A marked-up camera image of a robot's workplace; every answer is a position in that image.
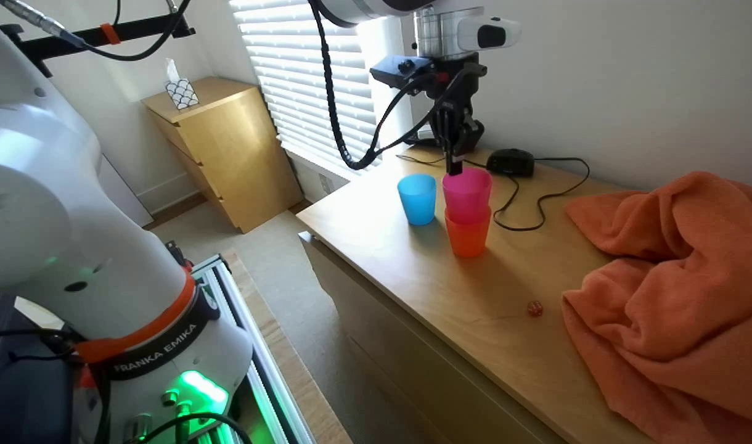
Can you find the white window blinds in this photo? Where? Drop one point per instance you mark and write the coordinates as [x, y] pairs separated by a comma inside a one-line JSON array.
[[314, 80]]

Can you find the small red crumb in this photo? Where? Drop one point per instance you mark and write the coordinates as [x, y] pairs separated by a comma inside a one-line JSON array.
[[535, 312]]

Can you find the patterned tissue box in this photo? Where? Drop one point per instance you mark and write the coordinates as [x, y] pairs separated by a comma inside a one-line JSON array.
[[177, 88]]

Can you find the black computer mouse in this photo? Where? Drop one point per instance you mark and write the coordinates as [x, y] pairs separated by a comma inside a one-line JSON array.
[[510, 163]]

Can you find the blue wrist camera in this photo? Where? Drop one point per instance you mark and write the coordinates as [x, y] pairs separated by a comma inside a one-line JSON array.
[[400, 73]]

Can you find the pink plastic cup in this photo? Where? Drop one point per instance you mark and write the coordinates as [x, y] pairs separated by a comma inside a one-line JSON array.
[[467, 195]]

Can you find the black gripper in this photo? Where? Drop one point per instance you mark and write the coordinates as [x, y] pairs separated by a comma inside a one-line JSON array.
[[451, 115]]

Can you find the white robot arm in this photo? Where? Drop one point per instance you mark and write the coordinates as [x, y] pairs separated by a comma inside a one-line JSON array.
[[162, 354]]

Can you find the blue plastic cup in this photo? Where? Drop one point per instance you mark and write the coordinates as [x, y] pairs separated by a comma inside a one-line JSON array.
[[418, 195]]

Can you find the orange towel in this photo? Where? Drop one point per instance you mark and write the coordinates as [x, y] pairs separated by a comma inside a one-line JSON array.
[[667, 323]]

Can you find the wooden dresser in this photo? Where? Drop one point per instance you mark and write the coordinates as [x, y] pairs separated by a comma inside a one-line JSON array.
[[450, 339]]

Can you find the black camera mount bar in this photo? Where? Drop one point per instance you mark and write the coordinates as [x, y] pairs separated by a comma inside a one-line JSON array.
[[98, 41]]

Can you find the orange plastic cup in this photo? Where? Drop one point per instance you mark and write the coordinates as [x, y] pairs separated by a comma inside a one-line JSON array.
[[467, 237]]

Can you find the wooden side cabinet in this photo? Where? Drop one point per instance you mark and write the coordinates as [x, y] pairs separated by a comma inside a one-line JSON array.
[[230, 152]]

